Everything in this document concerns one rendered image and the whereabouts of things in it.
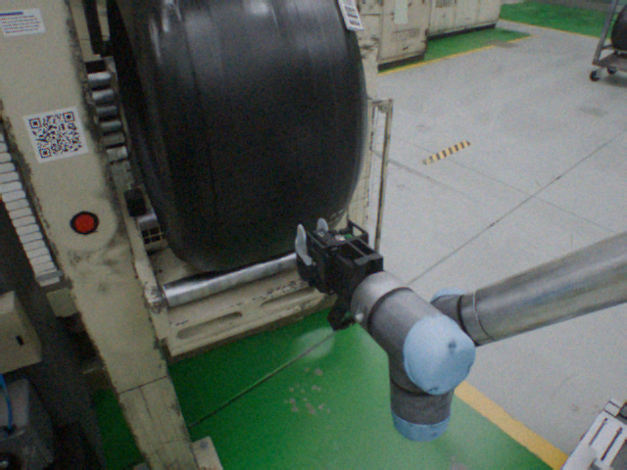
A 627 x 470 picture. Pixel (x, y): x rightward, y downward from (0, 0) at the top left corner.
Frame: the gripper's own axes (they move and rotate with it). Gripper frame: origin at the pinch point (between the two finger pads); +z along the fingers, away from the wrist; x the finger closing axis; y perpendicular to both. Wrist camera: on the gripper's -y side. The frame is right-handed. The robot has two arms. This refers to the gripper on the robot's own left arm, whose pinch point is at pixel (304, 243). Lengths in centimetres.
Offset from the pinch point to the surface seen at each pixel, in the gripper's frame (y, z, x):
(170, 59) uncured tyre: 31.1, -0.4, 15.8
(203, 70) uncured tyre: 29.5, -3.0, 12.6
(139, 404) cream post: -44, 24, 34
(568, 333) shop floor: -102, 25, -134
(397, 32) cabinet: -16, 387, -306
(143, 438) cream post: -57, 26, 37
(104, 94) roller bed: 19, 56, 22
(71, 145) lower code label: 19.2, 16.2, 30.3
